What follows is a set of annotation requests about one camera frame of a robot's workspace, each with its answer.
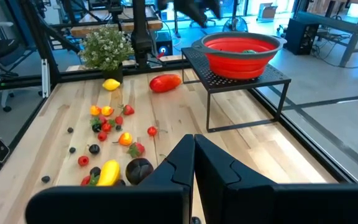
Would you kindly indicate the red raspberry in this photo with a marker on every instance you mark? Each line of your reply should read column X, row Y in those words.
column 83, row 160
column 102, row 136

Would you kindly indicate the red strawberry green leaves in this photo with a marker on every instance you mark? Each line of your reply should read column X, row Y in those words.
column 128, row 110
column 137, row 149
column 94, row 121
column 85, row 181

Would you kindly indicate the red collapsible colander grey rim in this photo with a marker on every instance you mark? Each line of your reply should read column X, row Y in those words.
column 238, row 65

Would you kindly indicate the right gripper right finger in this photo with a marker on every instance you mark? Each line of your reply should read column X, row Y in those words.
column 291, row 205

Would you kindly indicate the yellow lemon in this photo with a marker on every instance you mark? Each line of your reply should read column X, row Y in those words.
column 111, row 84

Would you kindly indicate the black computer tower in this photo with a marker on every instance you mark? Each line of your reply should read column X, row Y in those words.
column 300, row 37

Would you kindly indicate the wooden workbench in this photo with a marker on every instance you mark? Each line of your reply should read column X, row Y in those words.
column 85, row 30

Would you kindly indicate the blackberry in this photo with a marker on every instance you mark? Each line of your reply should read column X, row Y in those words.
column 95, row 171

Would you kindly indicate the grey metal desk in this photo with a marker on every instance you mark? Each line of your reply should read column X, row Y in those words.
column 328, row 21

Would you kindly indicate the floor fan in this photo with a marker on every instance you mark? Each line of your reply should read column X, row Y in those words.
column 235, row 24

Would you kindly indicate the small green watermelon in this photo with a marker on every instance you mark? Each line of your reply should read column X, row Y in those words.
column 249, row 51

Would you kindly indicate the cardboard box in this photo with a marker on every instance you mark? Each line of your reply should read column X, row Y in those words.
column 267, row 11

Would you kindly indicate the small dark blueberry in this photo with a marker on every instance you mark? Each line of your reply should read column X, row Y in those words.
column 118, row 127
column 70, row 130
column 72, row 150
column 45, row 179

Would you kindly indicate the small orange peach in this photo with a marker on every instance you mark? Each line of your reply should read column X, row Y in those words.
column 125, row 139

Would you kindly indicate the large red pepper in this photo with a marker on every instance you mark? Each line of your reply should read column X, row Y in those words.
column 165, row 83

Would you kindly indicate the potted plant white flowers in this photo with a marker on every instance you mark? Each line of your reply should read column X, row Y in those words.
column 104, row 46

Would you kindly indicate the dark purple round fruit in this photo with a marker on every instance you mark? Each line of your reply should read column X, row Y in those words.
column 138, row 171

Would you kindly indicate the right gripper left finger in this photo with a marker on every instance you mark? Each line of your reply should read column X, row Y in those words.
column 120, row 205

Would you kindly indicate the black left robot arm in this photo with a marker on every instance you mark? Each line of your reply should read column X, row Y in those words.
column 141, row 34

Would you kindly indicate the black computer blue light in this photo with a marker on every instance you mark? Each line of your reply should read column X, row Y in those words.
column 163, row 49

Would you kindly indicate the small yellow-orange fruit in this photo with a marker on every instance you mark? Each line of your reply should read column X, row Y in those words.
column 107, row 111
column 95, row 110

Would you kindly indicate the black perforated metal shelf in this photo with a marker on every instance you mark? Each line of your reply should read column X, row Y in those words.
column 222, row 82

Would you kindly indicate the white bracket strip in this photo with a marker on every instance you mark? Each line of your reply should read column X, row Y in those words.
column 45, row 77

